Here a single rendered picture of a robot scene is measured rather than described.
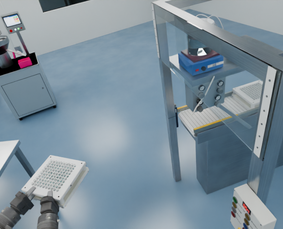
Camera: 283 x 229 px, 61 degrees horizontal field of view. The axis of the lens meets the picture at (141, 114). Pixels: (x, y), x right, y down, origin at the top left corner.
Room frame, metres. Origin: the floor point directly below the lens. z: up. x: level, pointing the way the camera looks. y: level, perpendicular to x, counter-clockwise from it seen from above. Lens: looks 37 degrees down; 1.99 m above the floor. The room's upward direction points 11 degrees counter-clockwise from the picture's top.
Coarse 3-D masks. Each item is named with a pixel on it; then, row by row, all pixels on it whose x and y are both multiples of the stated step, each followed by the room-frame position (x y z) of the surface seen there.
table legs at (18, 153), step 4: (16, 152) 1.45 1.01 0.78; (20, 152) 1.47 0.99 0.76; (16, 156) 1.46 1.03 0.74; (20, 156) 1.45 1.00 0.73; (24, 156) 1.48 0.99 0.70; (20, 160) 1.46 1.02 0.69; (24, 160) 1.46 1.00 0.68; (24, 164) 1.45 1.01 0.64; (28, 164) 1.47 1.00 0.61; (24, 168) 1.46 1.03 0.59; (28, 168) 1.45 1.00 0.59; (32, 168) 1.49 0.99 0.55; (28, 172) 1.46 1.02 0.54; (32, 172) 1.46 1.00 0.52
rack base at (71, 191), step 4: (84, 172) 0.91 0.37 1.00; (80, 176) 0.89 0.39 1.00; (84, 176) 0.90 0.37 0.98; (76, 180) 0.87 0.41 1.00; (80, 180) 0.87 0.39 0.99; (72, 184) 0.84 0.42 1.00; (76, 184) 0.84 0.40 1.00; (72, 188) 0.82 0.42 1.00; (76, 188) 0.83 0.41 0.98; (68, 192) 0.80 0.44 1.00; (72, 192) 0.80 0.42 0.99; (36, 196) 0.81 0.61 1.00; (68, 196) 0.77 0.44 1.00; (68, 200) 0.76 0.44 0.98; (60, 204) 0.74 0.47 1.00; (64, 204) 0.74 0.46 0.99
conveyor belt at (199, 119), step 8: (184, 112) 1.47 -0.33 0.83; (192, 112) 1.45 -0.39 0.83; (200, 112) 1.43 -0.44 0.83; (208, 112) 1.41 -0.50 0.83; (184, 120) 1.38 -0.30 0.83; (192, 120) 1.35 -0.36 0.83; (200, 120) 1.34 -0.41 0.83; (208, 120) 1.32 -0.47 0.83; (216, 120) 1.30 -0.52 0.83; (192, 128) 1.27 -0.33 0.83
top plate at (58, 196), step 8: (48, 160) 1.01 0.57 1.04; (64, 160) 0.99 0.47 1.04; (72, 160) 0.97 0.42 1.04; (40, 168) 0.96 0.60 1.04; (64, 168) 0.93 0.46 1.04; (80, 168) 0.90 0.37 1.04; (32, 176) 0.91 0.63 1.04; (48, 176) 0.89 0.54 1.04; (72, 176) 0.86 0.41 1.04; (56, 184) 0.82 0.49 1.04; (64, 184) 0.81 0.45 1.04; (40, 192) 0.80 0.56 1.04; (56, 192) 0.78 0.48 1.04; (64, 192) 0.77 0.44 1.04; (56, 200) 0.74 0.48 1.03
